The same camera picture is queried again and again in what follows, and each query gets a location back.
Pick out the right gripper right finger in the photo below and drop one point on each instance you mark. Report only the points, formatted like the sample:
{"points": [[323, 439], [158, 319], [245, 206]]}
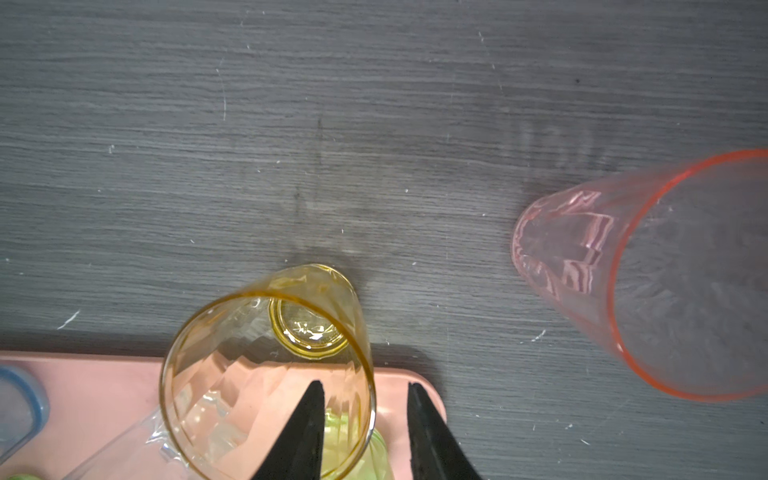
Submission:
{"points": [[435, 453]]}

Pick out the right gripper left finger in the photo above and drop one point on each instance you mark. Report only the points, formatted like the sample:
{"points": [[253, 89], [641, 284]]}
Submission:
{"points": [[297, 452]]}

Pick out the clear tall glass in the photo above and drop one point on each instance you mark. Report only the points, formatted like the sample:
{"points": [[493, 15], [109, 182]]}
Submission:
{"points": [[143, 452]]}

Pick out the pink tray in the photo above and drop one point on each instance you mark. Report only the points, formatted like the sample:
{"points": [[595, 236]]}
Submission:
{"points": [[95, 398]]}

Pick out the blue-purple glass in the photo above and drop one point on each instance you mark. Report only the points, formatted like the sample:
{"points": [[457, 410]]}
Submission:
{"points": [[25, 409]]}

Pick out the pink glass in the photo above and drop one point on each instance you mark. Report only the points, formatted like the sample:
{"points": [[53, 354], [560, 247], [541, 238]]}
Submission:
{"points": [[664, 267]]}

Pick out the yellow short glass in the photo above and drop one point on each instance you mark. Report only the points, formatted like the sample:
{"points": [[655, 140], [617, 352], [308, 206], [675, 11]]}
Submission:
{"points": [[238, 367]]}

